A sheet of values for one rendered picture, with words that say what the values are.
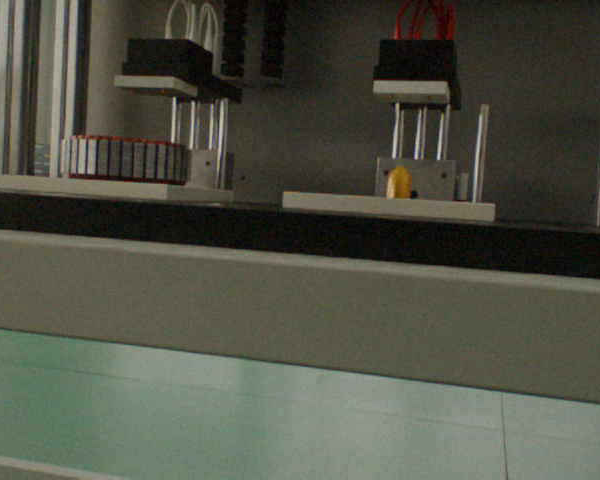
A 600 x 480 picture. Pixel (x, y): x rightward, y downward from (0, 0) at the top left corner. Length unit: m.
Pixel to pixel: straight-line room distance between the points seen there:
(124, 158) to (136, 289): 0.26
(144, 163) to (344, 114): 0.32
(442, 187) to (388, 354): 0.39
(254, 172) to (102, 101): 0.23
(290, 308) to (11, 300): 0.15
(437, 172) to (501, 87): 0.17
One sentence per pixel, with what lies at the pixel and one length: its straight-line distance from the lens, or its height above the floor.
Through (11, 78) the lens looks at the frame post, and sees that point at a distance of 0.85.
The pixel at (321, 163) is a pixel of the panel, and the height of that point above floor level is 0.82.
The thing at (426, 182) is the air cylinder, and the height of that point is 0.80.
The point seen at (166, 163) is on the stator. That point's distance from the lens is 0.62.
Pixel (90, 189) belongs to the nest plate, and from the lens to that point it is 0.59.
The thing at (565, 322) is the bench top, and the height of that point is 0.73.
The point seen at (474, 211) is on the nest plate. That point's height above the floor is 0.78.
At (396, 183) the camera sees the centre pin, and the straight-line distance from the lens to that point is 0.57.
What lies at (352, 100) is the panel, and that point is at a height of 0.90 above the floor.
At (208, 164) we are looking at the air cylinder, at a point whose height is 0.81.
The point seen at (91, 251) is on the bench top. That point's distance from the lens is 0.37.
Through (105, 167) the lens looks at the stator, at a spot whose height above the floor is 0.79.
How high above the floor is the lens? 0.78
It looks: 3 degrees down
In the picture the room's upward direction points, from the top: 4 degrees clockwise
